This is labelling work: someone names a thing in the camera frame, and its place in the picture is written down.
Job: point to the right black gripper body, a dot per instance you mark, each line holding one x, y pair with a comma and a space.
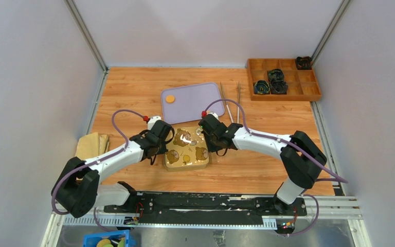
211, 142

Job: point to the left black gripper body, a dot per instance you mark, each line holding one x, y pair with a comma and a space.
162, 148

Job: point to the silver tin lid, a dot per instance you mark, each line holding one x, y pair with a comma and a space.
188, 145

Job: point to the metal tongs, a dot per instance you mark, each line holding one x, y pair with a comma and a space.
236, 102

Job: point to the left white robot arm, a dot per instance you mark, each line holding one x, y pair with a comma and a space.
80, 188

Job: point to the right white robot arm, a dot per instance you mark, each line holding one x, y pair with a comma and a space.
302, 159

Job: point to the gold cookie tin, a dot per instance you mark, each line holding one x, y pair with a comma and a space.
181, 166

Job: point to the orange cookie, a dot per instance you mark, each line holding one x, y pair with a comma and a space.
170, 99

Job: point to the lavender tray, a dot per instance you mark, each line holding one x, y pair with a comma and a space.
190, 101

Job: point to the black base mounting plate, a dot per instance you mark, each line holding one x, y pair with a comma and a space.
206, 208

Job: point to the wooden compartment organizer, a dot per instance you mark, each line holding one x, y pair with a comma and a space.
302, 84

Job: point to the blue plastic bin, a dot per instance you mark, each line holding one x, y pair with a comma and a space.
115, 238

